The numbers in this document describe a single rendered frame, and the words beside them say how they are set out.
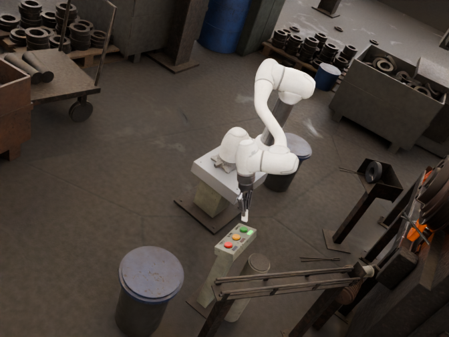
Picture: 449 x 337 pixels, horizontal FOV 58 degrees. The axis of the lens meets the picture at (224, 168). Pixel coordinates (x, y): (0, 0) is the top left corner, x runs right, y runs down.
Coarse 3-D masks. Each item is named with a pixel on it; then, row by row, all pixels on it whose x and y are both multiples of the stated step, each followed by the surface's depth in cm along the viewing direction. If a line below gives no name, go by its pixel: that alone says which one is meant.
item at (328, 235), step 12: (360, 168) 288; (384, 168) 289; (360, 180) 283; (384, 180) 289; (396, 180) 276; (372, 192) 268; (384, 192) 268; (396, 192) 268; (360, 204) 289; (348, 216) 301; (360, 216) 294; (348, 228) 303; (336, 240) 311; (348, 252) 310
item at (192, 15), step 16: (192, 0) 405; (336, 0) 812; (176, 16) 434; (192, 16) 421; (336, 16) 825; (176, 32) 443; (192, 32) 439; (160, 48) 460; (176, 48) 452; (160, 64) 446; (176, 64) 449; (192, 64) 465
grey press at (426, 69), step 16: (448, 32) 464; (448, 48) 471; (432, 64) 483; (432, 80) 436; (448, 80) 453; (432, 96) 451; (448, 96) 444; (448, 112) 450; (432, 128) 466; (448, 128) 458; (416, 144) 486; (432, 144) 476; (448, 144) 468
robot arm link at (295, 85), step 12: (288, 72) 213; (300, 72) 215; (288, 84) 213; (300, 84) 213; (312, 84) 215; (288, 96) 219; (300, 96) 218; (276, 108) 232; (288, 108) 228; (264, 132) 250; (264, 144) 254
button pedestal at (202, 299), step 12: (252, 228) 213; (228, 240) 204; (240, 240) 204; (252, 240) 210; (216, 252) 200; (228, 252) 196; (240, 252) 201; (216, 264) 215; (228, 264) 211; (216, 276) 219; (204, 288) 229; (192, 300) 239; (204, 300) 234; (204, 312) 235
